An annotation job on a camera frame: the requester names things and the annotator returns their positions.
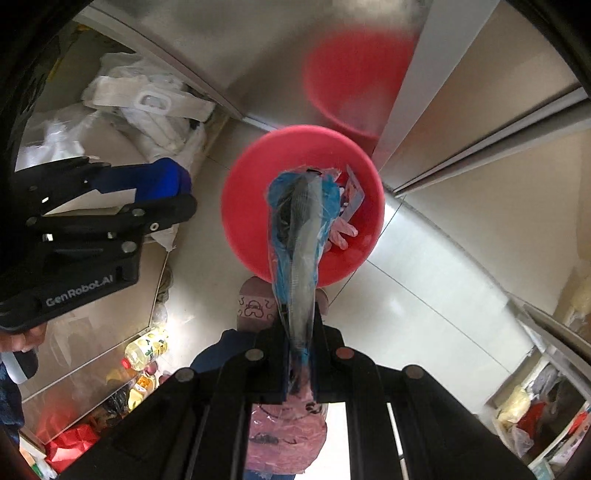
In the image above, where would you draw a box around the white woven bag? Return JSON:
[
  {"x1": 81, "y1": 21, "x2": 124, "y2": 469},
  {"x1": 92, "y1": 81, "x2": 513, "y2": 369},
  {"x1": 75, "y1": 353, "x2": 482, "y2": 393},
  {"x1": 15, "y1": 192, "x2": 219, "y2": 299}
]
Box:
[{"x1": 83, "y1": 53, "x2": 218, "y2": 153}]

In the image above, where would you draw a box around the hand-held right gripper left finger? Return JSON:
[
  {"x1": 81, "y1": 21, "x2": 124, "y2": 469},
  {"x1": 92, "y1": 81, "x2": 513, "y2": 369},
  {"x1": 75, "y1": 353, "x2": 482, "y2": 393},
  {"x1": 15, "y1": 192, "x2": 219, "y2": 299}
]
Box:
[{"x1": 60, "y1": 318, "x2": 296, "y2": 480}]

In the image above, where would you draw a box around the red plastic bag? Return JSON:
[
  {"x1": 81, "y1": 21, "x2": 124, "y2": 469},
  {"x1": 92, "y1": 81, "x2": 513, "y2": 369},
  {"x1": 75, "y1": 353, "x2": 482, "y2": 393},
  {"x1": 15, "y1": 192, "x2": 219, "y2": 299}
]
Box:
[{"x1": 46, "y1": 425, "x2": 100, "y2": 472}]

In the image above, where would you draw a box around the cooking oil bottle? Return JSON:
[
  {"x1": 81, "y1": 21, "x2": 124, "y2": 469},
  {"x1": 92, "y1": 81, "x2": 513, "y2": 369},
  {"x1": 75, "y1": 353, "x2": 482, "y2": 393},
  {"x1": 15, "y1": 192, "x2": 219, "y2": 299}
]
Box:
[{"x1": 124, "y1": 328, "x2": 169, "y2": 370}]

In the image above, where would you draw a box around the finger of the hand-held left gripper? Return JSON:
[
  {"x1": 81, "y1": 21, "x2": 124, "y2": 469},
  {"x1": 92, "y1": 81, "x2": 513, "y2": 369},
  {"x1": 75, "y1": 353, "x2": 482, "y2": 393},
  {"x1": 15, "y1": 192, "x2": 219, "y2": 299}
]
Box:
[
  {"x1": 28, "y1": 193, "x2": 199, "y2": 241},
  {"x1": 14, "y1": 157, "x2": 192, "y2": 214}
]

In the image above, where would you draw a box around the red bowl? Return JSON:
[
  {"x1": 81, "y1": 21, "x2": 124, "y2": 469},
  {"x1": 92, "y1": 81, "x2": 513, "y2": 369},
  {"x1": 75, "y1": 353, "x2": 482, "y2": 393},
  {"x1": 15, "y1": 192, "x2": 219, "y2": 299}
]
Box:
[{"x1": 221, "y1": 124, "x2": 385, "y2": 287}]

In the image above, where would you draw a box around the steel cabinet door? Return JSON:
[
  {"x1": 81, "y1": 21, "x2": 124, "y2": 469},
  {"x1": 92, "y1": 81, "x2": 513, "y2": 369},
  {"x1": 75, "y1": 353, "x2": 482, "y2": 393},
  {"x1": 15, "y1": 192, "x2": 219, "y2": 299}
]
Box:
[{"x1": 76, "y1": 0, "x2": 430, "y2": 134}]

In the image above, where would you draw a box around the person's left hand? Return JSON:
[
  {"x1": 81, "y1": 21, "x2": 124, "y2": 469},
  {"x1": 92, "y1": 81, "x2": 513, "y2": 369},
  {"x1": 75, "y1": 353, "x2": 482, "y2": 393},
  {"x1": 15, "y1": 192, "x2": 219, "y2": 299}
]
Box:
[{"x1": 0, "y1": 322, "x2": 48, "y2": 355}]

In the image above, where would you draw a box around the pale yellow plastic bag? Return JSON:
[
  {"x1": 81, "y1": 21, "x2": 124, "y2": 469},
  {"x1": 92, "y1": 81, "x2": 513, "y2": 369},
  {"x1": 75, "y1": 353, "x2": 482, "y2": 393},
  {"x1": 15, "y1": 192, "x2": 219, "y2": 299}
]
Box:
[{"x1": 496, "y1": 385, "x2": 532, "y2": 432}]

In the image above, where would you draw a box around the blue and grey wrapper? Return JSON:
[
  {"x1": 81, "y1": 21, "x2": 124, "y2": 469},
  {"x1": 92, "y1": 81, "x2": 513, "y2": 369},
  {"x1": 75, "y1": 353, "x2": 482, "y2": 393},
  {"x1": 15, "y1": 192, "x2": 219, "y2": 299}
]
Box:
[{"x1": 267, "y1": 168, "x2": 343, "y2": 407}]

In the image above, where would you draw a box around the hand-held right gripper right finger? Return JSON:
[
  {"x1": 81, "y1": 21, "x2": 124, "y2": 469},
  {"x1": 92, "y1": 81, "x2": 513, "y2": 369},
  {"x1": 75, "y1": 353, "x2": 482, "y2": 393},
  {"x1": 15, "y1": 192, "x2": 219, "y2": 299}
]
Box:
[{"x1": 309, "y1": 314, "x2": 536, "y2": 480}]

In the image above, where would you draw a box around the blue jeans leg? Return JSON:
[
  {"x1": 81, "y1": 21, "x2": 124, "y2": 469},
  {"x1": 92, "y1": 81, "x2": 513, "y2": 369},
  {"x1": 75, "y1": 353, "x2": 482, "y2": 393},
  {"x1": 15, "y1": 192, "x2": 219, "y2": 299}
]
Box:
[{"x1": 191, "y1": 329, "x2": 259, "y2": 374}]

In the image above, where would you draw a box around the pink printed slipper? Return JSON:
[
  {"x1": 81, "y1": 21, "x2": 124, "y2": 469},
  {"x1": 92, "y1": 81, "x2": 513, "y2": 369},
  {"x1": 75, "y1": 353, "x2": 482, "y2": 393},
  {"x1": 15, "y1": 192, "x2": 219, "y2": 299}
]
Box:
[{"x1": 238, "y1": 276, "x2": 329, "y2": 333}]

